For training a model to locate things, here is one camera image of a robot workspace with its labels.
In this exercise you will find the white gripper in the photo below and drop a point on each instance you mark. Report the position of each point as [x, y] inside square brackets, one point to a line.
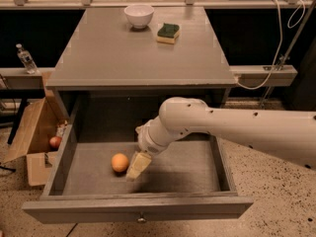
[147, 143]

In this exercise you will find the orange fruit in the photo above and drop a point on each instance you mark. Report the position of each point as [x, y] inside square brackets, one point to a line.
[119, 163]

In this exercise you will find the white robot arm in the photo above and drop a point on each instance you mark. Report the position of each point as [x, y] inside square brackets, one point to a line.
[288, 135]

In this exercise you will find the open grey top drawer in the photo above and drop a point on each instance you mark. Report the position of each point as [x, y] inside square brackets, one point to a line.
[191, 180]

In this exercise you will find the round metal drawer knob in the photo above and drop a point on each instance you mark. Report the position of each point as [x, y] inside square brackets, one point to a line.
[141, 219]

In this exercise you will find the grey cabinet counter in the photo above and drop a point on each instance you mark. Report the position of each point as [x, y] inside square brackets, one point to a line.
[105, 53]

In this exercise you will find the red apple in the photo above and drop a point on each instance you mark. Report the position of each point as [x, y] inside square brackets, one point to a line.
[54, 142]

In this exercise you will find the open cardboard box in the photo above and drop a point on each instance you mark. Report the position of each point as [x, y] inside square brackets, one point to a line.
[41, 121]

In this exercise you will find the green and yellow sponge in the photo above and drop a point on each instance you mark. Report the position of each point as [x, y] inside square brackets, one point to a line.
[168, 33]

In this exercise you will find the black stand leg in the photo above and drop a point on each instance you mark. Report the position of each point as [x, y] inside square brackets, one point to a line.
[17, 120]

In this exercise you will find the metal railing ledge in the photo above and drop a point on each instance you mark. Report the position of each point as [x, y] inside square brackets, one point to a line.
[247, 75]

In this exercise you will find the white ceramic bowl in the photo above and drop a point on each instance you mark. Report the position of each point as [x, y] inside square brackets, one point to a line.
[139, 16]

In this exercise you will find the clear plastic water bottle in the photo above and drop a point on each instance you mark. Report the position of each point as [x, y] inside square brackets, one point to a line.
[26, 59]

